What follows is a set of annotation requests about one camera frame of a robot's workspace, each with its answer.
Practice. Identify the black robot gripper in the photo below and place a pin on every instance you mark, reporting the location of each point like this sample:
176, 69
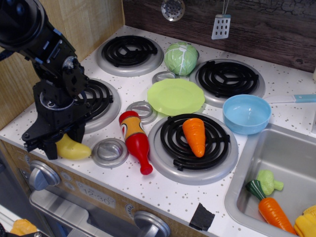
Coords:
58, 113

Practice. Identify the yellow toy banana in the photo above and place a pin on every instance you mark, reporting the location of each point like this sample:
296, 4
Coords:
70, 149

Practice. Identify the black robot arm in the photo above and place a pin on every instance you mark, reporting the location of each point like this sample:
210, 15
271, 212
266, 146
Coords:
25, 29

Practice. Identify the light green plastic plate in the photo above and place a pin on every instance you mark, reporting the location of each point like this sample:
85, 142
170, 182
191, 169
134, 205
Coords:
174, 97

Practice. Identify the left silver oven dial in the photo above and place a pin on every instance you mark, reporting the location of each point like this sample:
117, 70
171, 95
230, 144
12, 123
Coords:
42, 176

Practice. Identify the silver oven dial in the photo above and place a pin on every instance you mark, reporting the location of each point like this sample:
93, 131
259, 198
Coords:
42, 176
150, 225

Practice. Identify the front silver stove knob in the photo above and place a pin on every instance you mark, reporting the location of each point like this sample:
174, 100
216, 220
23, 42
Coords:
110, 153

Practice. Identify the silver stove knob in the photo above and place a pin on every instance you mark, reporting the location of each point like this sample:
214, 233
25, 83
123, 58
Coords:
164, 75
145, 111
110, 153

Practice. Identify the front left stove burner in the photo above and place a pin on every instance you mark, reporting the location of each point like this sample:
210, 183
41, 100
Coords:
105, 102

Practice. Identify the stove burner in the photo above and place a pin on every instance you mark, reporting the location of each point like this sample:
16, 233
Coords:
220, 79
129, 56
105, 102
172, 156

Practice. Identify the red toy ketchup bottle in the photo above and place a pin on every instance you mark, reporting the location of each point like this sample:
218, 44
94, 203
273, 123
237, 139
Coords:
136, 140

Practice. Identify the middle silver stove knob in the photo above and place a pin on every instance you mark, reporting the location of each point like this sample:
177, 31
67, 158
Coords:
145, 111

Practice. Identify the orange object bottom left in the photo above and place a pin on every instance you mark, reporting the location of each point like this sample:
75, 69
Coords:
23, 227

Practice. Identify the front right stove burner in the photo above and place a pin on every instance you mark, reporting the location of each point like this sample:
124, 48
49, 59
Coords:
172, 156

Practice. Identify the back left stove burner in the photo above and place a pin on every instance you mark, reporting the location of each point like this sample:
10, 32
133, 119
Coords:
129, 56

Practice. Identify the back silver stove knob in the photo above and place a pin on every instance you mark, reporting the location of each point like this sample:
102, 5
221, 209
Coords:
164, 75

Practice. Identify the right silver oven dial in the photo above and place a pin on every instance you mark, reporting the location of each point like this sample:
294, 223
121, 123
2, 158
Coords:
150, 225

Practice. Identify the orange toy carrot on burner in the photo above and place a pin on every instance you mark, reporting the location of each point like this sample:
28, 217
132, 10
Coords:
194, 131

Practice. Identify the green toy cabbage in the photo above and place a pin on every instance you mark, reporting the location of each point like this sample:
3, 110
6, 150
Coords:
181, 58

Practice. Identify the black tape patch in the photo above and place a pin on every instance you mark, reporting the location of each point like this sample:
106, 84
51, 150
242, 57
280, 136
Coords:
202, 218

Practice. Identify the back right stove burner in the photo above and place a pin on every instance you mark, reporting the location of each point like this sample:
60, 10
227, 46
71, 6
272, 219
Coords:
220, 79

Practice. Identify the hanging silver slotted spoon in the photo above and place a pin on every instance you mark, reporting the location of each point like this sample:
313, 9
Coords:
173, 10

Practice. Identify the light blue plastic bowl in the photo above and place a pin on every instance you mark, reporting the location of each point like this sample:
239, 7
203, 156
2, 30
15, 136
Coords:
246, 114

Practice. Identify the hanging silver slotted turner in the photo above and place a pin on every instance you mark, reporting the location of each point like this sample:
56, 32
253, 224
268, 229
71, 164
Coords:
221, 26

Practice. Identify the light green toy broccoli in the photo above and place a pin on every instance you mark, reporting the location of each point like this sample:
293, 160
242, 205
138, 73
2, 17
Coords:
268, 182

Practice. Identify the orange carrot with green top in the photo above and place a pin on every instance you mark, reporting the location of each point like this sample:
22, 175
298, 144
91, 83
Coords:
269, 208

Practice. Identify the stainless steel sink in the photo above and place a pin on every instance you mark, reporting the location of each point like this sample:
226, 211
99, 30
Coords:
291, 157

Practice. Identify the yellow toy corn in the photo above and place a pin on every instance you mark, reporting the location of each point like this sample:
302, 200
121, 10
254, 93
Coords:
305, 225

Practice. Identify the silver oven door handle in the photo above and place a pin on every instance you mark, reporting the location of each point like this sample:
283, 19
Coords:
65, 212

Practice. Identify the blue handled white spatula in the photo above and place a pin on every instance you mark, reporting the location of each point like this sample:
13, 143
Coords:
301, 98

